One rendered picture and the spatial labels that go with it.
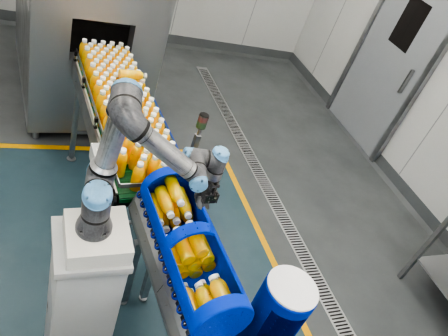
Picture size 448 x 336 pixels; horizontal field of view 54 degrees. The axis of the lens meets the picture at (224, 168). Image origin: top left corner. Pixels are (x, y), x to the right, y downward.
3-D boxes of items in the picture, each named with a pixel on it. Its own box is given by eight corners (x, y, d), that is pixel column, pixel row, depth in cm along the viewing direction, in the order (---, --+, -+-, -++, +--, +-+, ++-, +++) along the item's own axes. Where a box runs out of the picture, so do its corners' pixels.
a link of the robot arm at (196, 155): (186, 159, 175) (212, 163, 179) (184, 141, 184) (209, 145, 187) (181, 173, 180) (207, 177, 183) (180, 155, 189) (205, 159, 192)
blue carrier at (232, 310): (181, 350, 185) (209, 310, 171) (133, 202, 243) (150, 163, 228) (237, 341, 201) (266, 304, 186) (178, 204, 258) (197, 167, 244)
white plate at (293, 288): (257, 273, 221) (256, 275, 222) (291, 319, 205) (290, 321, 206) (295, 258, 237) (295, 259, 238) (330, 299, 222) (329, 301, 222)
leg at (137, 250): (119, 306, 301) (135, 246, 264) (117, 299, 305) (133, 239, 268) (128, 304, 304) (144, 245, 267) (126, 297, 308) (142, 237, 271)
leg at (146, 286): (139, 302, 308) (157, 243, 271) (137, 295, 312) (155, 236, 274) (147, 301, 310) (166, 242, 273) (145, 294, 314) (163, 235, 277)
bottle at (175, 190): (165, 185, 241) (175, 209, 229) (162, 177, 236) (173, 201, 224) (177, 181, 243) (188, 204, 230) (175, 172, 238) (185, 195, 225)
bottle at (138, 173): (143, 190, 263) (149, 167, 252) (133, 193, 258) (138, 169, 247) (137, 183, 266) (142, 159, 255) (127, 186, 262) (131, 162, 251)
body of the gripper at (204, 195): (201, 205, 195) (208, 185, 188) (195, 192, 201) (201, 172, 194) (217, 204, 199) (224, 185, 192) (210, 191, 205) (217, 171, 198)
